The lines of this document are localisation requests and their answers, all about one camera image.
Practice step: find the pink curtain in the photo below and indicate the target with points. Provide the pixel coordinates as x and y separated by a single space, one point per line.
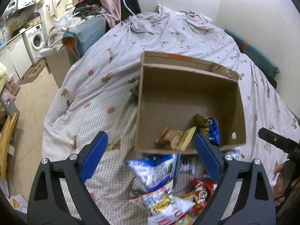
113 11

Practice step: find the white yellow snack bag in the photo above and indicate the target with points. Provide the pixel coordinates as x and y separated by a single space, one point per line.
164 208

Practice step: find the white water heater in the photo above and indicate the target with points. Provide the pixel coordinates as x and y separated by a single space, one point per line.
11 7

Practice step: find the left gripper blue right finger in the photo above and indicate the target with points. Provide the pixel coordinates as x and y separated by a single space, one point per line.
210 155

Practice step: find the white washing machine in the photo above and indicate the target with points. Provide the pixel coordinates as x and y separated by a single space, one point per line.
34 41

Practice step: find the red cartoon snack bag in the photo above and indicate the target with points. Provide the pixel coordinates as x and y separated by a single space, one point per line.
200 193

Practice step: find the patterned white bed sheet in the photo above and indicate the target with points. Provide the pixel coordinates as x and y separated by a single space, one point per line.
100 93

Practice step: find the small white black packet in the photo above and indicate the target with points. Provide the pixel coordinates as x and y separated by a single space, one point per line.
190 166

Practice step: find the yellow snack packet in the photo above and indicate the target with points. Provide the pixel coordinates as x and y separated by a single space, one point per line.
186 139

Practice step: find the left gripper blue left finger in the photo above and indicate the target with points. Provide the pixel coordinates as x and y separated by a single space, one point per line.
91 154

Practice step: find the brown cardboard box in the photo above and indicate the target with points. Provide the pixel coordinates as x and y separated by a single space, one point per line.
174 88

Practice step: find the person's right hand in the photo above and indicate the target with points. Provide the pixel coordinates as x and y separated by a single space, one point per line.
278 191

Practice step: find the wooden chair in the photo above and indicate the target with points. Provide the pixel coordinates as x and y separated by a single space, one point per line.
6 135

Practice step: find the brown biscuit packet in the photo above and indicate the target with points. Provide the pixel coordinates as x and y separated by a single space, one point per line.
169 138

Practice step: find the teal mattress edge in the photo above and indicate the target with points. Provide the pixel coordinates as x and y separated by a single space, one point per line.
260 60

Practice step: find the blue white snack bag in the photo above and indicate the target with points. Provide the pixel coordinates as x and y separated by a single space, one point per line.
155 171

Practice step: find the pile of dark clothes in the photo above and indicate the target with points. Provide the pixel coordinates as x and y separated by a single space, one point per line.
87 8

